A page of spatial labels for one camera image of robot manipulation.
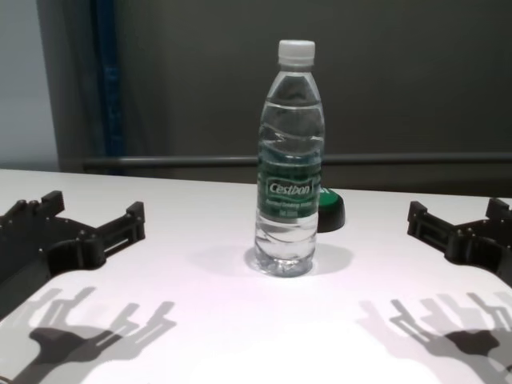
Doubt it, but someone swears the grey horizontal rail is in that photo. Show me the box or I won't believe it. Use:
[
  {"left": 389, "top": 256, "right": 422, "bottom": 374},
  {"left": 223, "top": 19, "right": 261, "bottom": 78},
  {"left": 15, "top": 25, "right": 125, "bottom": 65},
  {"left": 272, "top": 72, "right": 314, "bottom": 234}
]
[{"left": 82, "top": 154, "right": 512, "bottom": 171}]

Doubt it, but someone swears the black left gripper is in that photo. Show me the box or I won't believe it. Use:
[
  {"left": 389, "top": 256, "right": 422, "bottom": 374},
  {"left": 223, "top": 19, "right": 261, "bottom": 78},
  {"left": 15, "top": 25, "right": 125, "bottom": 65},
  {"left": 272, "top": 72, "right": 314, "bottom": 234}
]
[{"left": 0, "top": 190, "right": 146, "bottom": 321}]

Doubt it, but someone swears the blue vertical post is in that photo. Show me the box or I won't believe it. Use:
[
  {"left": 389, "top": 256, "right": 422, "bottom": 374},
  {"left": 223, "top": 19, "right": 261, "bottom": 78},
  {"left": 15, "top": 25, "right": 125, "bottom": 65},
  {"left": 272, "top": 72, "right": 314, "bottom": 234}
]
[{"left": 90, "top": 0, "right": 129, "bottom": 177}]

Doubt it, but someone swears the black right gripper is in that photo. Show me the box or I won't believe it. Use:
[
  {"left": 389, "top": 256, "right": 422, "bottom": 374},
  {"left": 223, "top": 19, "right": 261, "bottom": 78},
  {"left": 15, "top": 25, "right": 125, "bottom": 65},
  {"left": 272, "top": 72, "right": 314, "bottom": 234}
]
[{"left": 406, "top": 198, "right": 512, "bottom": 287}]

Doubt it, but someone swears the clear green-label water bottle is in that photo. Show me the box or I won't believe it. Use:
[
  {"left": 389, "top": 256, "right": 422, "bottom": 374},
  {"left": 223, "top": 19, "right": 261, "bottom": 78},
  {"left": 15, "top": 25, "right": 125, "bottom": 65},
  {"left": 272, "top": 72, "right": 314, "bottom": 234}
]
[{"left": 255, "top": 38, "right": 326, "bottom": 277}]

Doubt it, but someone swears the green YES push button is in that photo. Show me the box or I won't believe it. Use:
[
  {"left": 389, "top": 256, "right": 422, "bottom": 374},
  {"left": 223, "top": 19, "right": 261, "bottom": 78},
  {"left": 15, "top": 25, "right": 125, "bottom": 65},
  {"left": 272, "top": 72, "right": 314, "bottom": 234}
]
[{"left": 317, "top": 186, "right": 347, "bottom": 233}]

